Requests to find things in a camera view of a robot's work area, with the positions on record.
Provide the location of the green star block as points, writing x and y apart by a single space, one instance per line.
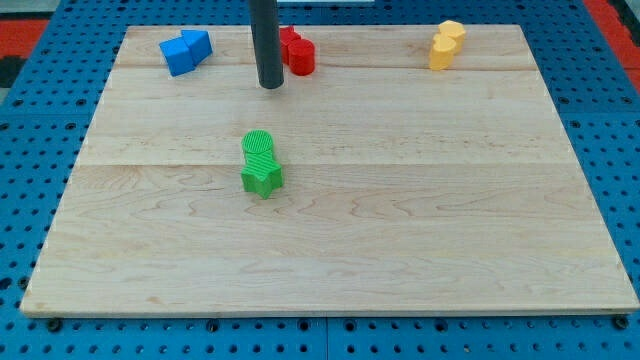
261 174

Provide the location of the green cylinder block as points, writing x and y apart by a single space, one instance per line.
257 141

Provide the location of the light wooden board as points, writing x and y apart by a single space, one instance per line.
407 192

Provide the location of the red cylinder block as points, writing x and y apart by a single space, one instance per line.
301 57

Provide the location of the red star block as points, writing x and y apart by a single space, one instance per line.
287 35

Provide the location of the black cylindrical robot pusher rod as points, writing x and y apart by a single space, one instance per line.
264 24

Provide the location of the yellow heart block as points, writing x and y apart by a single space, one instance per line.
442 52

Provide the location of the blue cube block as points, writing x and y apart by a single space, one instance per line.
177 56

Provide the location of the yellow hexagon block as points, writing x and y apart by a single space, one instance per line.
454 30

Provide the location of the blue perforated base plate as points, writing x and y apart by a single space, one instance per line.
49 107

